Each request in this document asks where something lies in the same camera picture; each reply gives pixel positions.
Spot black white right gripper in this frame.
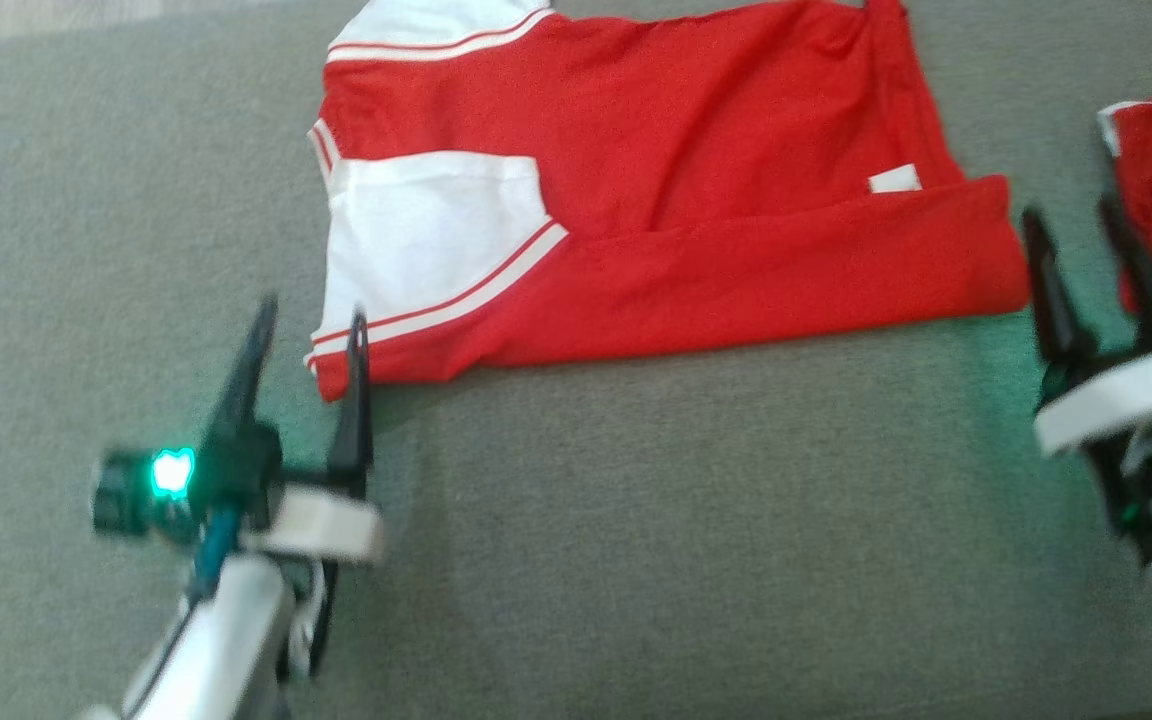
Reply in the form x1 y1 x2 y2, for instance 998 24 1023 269
1021 192 1152 561

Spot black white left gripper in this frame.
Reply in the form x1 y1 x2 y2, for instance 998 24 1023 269
91 293 387 566

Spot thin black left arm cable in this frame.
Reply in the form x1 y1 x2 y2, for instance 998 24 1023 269
276 558 339 686

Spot red jersey with white sleeves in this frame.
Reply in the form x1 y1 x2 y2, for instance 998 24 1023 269
304 0 1032 403

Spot grey fabric sofa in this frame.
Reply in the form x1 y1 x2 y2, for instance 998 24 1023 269
0 0 1152 720

